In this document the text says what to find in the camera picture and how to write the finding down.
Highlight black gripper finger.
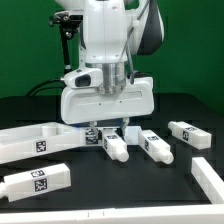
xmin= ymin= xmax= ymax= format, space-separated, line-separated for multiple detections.
xmin=120 ymin=117 xmax=130 ymax=136
xmin=89 ymin=121 xmax=98 ymax=138

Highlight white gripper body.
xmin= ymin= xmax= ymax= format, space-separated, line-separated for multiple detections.
xmin=61 ymin=77 xmax=154 ymax=124

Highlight white desk top panel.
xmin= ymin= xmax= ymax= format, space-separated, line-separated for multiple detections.
xmin=0 ymin=122 xmax=98 ymax=164

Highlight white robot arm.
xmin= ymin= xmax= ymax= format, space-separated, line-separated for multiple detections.
xmin=54 ymin=0 xmax=164 ymax=127

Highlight white paper with markers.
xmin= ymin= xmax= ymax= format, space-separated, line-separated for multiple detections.
xmin=124 ymin=126 xmax=141 ymax=145

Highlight white right obstacle bar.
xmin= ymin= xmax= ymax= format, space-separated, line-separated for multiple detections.
xmin=191 ymin=157 xmax=224 ymax=204

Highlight white obstacle bar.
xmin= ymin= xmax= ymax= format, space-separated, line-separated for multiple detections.
xmin=191 ymin=157 xmax=224 ymax=204
xmin=0 ymin=205 xmax=224 ymax=224

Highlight white front obstacle bar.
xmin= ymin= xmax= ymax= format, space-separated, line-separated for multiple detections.
xmin=0 ymin=205 xmax=224 ymax=224

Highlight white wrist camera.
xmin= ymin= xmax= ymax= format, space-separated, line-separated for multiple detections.
xmin=64 ymin=68 xmax=103 ymax=89

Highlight black camera stand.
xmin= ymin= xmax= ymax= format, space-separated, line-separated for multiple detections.
xmin=49 ymin=11 xmax=83 ymax=73

